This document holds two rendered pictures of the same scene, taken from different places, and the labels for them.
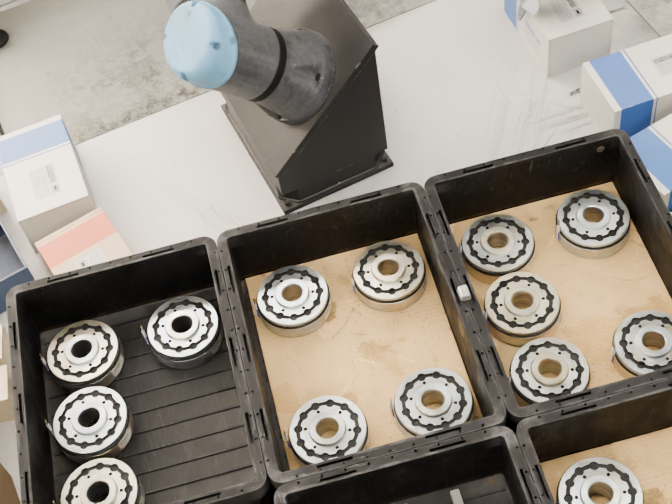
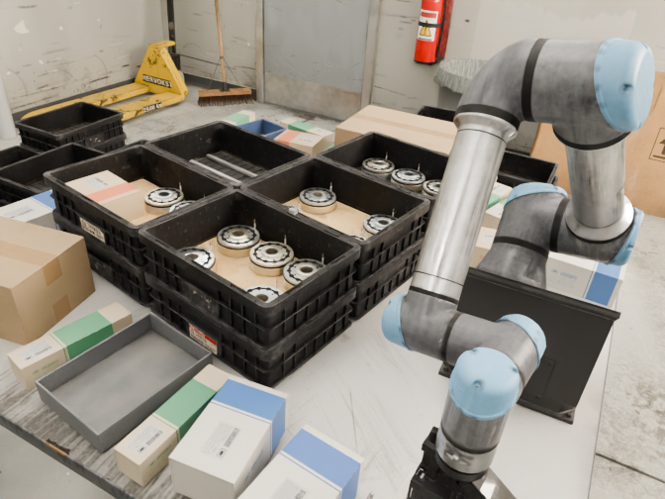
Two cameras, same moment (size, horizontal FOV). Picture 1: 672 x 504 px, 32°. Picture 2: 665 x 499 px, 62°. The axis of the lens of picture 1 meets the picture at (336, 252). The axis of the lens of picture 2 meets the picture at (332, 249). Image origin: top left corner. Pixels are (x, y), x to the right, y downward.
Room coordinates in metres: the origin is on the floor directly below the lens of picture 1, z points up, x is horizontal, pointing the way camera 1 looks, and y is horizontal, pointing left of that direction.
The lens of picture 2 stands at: (1.65, -0.95, 1.56)
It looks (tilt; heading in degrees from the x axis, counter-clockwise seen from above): 33 degrees down; 130
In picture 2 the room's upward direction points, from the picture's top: 4 degrees clockwise
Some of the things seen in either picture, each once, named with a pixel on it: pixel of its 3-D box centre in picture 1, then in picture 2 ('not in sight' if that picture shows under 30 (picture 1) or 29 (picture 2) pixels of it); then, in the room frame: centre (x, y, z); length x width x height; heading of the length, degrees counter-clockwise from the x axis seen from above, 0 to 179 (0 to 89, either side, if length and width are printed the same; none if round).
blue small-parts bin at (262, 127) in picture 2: not in sight; (255, 137); (0.04, 0.42, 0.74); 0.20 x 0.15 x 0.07; 90
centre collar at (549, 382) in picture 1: (549, 369); (237, 234); (0.74, -0.24, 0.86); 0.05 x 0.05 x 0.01
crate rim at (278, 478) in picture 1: (352, 324); (334, 198); (0.83, 0.00, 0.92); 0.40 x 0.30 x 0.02; 4
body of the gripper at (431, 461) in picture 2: not in sight; (449, 476); (1.48, -0.47, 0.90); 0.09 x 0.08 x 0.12; 9
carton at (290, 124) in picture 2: not in sight; (305, 134); (0.12, 0.61, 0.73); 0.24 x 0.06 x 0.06; 4
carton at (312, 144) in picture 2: not in sight; (299, 147); (0.22, 0.48, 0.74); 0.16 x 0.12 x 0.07; 22
